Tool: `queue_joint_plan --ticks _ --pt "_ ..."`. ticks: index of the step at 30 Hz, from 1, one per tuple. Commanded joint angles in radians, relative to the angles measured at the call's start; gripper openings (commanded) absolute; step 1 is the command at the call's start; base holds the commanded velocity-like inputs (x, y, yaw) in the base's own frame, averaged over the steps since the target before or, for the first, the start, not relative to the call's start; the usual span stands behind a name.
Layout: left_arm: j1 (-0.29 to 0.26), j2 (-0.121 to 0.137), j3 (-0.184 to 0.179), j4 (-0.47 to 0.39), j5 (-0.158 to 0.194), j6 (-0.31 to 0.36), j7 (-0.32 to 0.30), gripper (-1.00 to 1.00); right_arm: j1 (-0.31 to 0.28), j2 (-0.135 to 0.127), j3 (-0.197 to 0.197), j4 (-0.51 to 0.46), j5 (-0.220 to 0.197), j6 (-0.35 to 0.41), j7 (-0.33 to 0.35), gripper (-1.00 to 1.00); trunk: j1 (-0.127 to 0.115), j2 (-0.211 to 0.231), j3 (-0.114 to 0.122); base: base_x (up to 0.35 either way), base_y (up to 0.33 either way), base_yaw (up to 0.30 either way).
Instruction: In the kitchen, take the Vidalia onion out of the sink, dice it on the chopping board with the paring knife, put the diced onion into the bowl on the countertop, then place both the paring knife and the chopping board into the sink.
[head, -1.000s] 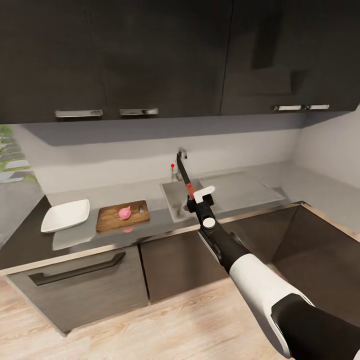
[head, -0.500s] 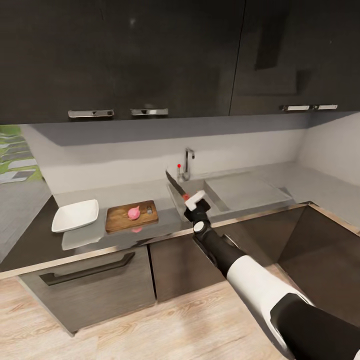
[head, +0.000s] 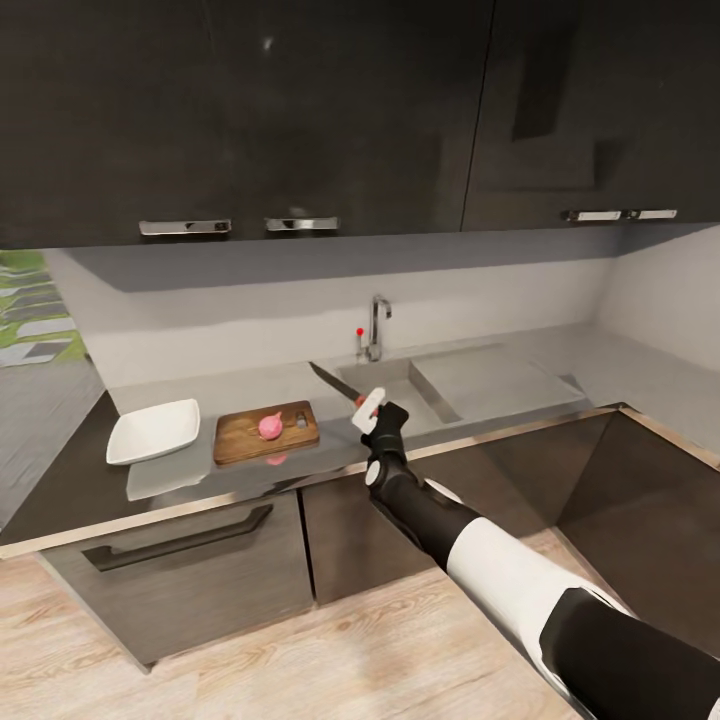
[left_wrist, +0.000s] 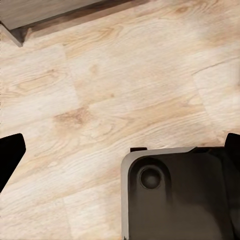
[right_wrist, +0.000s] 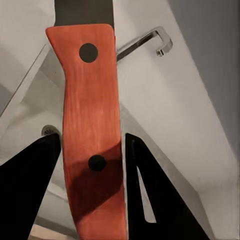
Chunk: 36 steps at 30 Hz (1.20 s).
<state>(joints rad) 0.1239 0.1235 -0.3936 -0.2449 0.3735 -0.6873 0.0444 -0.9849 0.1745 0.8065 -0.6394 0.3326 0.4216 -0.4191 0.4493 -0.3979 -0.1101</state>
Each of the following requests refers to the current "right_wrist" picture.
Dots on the parer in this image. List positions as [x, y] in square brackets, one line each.
[83, 38]

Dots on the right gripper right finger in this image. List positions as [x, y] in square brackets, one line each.
[174, 220]

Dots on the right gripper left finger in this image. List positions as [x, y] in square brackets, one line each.
[23, 183]

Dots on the drop in sink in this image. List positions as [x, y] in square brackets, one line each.
[36, 109]

